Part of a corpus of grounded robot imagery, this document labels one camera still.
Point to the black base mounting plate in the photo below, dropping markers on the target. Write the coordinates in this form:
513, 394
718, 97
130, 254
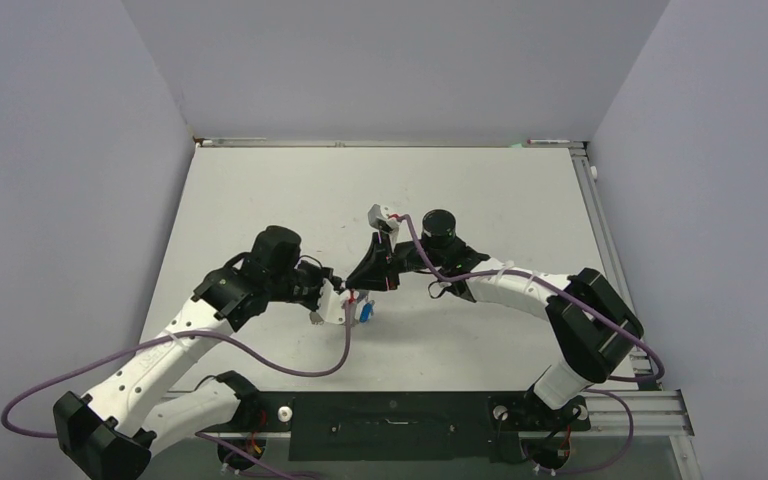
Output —
406, 426

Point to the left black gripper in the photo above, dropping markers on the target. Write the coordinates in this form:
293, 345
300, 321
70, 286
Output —
319, 274

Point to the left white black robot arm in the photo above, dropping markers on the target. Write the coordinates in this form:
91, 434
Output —
116, 428

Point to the red white marker pen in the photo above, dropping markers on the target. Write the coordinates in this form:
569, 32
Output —
548, 142

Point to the aluminium rail back edge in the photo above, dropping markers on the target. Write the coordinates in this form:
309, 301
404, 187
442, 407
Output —
267, 143

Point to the aluminium frame rail right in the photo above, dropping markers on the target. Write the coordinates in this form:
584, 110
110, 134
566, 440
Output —
612, 268

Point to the aluminium frame rail front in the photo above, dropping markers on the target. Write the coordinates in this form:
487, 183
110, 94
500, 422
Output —
636, 414

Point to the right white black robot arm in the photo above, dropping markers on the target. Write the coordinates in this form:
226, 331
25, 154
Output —
593, 326

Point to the blue key tag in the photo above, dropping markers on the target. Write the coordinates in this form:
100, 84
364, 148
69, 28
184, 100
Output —
366, 311

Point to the aluminium frame rail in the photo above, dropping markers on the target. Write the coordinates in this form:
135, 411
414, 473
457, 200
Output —
636, 414
612, 268

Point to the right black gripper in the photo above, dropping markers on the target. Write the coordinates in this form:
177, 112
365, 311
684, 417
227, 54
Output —
375, 267

